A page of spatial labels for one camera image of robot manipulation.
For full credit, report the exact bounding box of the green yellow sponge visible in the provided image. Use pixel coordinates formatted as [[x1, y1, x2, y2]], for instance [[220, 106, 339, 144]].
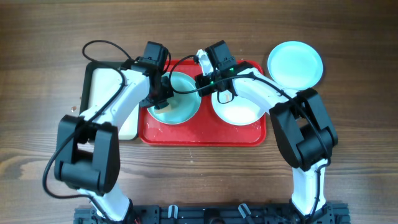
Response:
[[154, 104, 172, 114]]

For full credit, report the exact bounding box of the light blue plate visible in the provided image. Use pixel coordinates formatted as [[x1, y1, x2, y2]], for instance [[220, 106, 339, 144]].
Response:
[[267, 41, 324, 90], [147, 72, 201, 124]]

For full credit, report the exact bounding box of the white plate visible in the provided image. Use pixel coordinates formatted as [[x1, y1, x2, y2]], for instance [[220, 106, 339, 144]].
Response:
[[211, 91, 266, 126]]

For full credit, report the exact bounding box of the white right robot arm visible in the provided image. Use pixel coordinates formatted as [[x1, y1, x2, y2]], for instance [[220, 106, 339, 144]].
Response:
[[195, 62, 338, 220]]

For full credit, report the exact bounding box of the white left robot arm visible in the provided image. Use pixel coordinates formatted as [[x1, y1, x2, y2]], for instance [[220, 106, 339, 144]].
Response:
[[48, 57, 170, 223]]

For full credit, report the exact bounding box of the red serving tray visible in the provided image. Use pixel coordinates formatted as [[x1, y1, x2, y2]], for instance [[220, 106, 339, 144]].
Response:
[[138, 59, 267, 147]]

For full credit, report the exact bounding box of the black soapy water tray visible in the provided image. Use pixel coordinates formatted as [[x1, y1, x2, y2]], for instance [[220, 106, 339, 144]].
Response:
[[79, 62, 139, 141]]

